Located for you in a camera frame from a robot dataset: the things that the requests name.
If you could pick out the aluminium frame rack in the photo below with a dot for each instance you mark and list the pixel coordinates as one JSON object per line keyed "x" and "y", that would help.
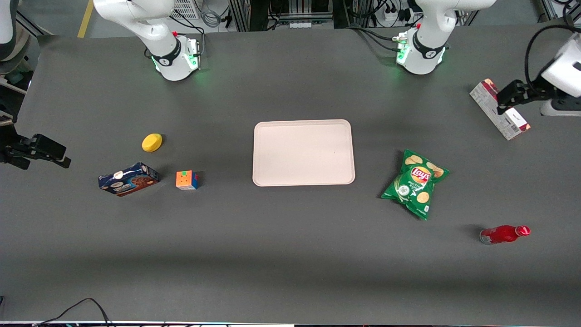
{"x": 254, "y": 13}

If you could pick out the white power strip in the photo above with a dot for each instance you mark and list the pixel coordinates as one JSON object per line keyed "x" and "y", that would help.
{"x": 390, "y": 13}

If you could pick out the green Lay's chips bag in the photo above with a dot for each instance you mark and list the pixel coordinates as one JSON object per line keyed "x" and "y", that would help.
{"x": 415, "y": 184}

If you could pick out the colourful puzzle cube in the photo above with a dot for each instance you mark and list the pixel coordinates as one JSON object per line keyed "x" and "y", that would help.
{"x": 186, "y": 180}

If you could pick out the red bottle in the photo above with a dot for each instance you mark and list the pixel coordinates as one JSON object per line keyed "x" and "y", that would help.
{"x": 501, "y": 235}

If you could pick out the cream plastic tray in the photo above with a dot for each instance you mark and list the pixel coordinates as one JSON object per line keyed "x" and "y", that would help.
{"x": 303, "y": 152}

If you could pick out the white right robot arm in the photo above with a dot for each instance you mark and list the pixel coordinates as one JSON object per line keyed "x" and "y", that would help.
{"x": 169, "y": 56}

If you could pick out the red cookie box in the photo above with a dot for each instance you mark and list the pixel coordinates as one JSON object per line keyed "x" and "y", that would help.
{"x": 486, "y": 97}

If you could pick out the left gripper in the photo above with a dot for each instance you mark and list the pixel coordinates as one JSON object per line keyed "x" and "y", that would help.
{"x": 534, "y": 91}

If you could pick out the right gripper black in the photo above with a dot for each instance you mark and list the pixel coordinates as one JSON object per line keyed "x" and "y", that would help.
{"x": 10, "y": 152}

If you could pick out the yellow oval object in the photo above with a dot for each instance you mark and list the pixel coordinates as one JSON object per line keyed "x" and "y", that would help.
{"x": 151, "y": 142}

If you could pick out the white perforated box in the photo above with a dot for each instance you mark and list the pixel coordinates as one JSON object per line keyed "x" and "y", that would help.
{"x": 185, "y": 8}

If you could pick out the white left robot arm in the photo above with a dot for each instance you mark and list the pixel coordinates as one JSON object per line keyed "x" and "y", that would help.
{"x": 424, "y": 54}

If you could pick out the blue cookie box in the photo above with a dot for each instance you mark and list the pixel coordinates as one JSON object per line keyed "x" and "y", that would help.
{"x": 128, "y": 180}

